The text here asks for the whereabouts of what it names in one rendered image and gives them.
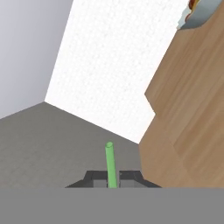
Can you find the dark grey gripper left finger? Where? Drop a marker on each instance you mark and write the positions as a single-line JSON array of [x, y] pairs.
[[94, 179]]

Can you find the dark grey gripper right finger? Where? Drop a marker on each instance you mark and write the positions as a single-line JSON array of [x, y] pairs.
[[131, 179]]

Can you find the green straw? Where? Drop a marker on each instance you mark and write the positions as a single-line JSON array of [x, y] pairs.
[[110, 166]]

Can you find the wooden cabinet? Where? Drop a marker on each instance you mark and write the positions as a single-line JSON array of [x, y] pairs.
[[189, 116]]

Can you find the pale blue bowl with food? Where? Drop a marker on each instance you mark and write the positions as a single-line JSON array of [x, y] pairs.
[[192, 16]]

